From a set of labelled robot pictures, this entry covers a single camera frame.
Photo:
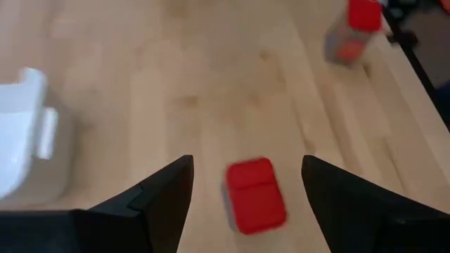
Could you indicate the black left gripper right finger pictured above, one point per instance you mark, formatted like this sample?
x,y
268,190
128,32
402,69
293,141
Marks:
x,y
369,225

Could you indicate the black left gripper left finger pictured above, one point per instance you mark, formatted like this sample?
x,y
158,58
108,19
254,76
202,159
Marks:
x,y
140,218

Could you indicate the red smoked paprika tin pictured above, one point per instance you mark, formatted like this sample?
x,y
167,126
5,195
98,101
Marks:
x,y
255,196
355,35

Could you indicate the white plastic storage bin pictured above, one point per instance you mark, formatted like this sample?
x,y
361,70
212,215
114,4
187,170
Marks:
x,y
17,140

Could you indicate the black metal table frame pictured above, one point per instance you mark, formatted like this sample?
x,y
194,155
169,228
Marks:
x,y
404,38

